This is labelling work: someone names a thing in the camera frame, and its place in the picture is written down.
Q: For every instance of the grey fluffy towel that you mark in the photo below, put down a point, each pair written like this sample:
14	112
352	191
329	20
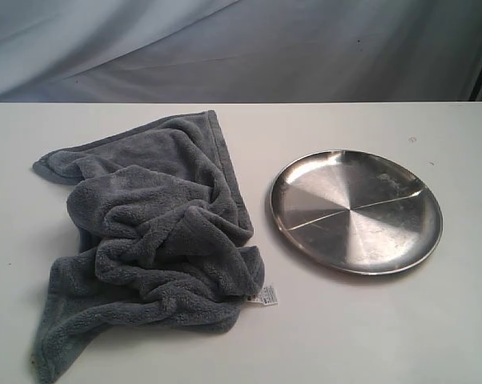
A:
164	238

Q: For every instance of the grey backdrop cloth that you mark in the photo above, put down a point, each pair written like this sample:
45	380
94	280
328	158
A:
239	51

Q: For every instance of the round stainless steel plate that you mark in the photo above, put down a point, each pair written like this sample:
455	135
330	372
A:
355	212

